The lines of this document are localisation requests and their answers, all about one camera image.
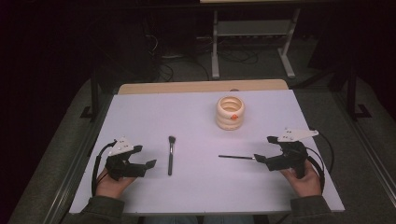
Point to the grey metal stand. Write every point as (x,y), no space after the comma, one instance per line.
(253,27)

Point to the black fluffy makeup brush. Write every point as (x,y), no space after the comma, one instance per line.
(170,161)

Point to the thin black makeup brush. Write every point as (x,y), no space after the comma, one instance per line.
(236,156)

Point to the white table board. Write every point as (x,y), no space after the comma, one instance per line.
(199,186)

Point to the person's right hand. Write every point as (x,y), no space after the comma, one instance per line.
(308,185)

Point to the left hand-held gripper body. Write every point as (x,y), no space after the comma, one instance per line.
(120,168)

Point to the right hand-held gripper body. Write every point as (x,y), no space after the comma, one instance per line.
(292,155)

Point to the wooden table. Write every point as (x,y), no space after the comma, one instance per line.
(202,86)

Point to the person's left hand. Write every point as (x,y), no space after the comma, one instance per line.
(110,186)

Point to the black floor stand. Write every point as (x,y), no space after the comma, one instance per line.
(94,99)
(352,96)

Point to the cream ribbed brush holder cup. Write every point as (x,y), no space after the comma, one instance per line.
(229,121)

